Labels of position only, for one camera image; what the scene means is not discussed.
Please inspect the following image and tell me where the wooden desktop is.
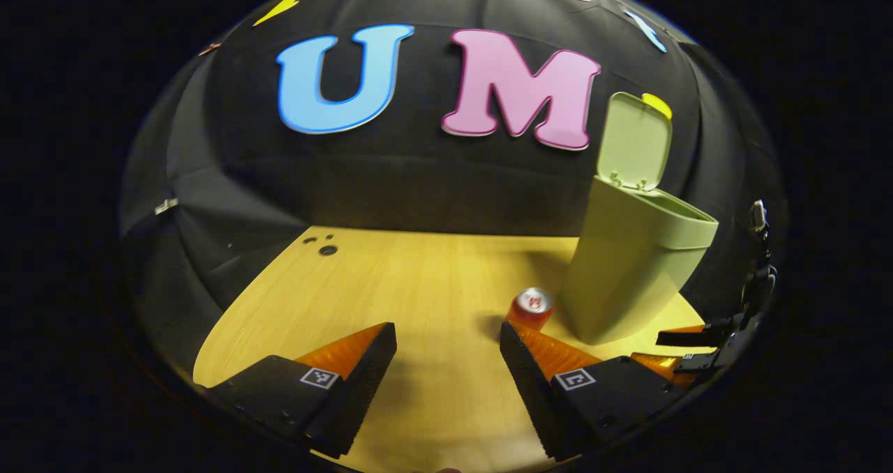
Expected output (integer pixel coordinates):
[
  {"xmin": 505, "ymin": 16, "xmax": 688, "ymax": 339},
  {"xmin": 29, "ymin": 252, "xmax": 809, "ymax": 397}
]
[{"xmin": 193, "ymin": 225, "xmax": 705, "ymax": 473}]

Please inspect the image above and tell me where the orange pop can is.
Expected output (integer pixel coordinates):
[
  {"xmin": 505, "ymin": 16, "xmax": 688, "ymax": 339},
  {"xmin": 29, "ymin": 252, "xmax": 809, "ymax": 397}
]
[{"xmin": 506, "ymin": 287, "xmax": 555, "ymax": 332}]

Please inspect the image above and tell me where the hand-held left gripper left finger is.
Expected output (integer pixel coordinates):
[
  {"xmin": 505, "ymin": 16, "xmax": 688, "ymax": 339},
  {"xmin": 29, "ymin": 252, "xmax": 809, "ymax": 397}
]
[{"xmin": 206, "ymin": 322, "xmax": 398, "ymax": 458}]

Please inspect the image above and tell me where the black backdrop cloth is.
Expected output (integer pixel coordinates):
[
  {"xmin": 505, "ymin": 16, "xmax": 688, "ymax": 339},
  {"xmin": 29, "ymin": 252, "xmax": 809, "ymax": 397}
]
[{"xmin": 119, "ymin": 0, "xmax": 786, "ymax": 334}]

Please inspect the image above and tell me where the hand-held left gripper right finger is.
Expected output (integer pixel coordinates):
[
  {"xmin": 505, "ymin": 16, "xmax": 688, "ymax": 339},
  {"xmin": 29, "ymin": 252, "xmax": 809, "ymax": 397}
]
[{"xmin": 499, "ymin": 322, "xmax": 689, "ymax": 460}]

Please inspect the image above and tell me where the green desktop garbage bin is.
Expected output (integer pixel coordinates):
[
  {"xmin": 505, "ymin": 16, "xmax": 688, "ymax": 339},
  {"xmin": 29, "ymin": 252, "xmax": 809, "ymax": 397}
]
[{"xmin": 557, "ymin": 91, "xmax": 719, "ymax": 346}]

